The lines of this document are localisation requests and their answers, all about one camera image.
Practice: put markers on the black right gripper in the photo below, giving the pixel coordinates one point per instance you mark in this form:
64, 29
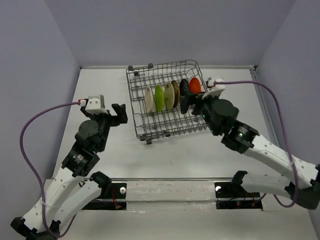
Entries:
185, 101

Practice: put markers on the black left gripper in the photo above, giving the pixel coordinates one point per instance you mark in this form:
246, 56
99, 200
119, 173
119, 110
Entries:
121, 118

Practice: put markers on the orange plate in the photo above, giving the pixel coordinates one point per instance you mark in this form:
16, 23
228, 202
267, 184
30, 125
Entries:
195, 85

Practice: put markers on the yellow patterned brown-rimmed plate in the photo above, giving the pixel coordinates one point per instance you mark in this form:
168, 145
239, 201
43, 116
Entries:
176, 90

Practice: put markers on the cream plate with red marks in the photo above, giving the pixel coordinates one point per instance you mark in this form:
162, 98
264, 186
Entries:
169, 96

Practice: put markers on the green plate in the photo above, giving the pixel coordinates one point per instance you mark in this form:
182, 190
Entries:
159, 98

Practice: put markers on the cream plate with black blotch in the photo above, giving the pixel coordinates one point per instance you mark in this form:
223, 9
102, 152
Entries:
149, 99

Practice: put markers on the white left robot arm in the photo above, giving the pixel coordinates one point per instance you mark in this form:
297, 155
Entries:
57, 206

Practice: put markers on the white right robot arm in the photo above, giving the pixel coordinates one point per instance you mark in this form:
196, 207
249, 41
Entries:
298, 180

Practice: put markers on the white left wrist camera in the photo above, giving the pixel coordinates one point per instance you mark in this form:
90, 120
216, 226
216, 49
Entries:
94, 104

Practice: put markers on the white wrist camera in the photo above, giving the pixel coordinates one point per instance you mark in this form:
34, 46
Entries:
215, 86
94, 104

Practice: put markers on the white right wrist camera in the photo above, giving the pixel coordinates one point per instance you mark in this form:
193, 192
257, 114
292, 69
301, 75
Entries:
215, 86

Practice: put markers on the grey wire dish rack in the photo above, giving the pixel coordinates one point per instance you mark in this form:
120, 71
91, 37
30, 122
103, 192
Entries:
167, 123

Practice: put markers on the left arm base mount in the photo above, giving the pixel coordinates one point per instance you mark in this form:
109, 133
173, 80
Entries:
110, 199

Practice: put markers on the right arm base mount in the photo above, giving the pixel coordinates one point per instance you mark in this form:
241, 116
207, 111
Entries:
234, 197

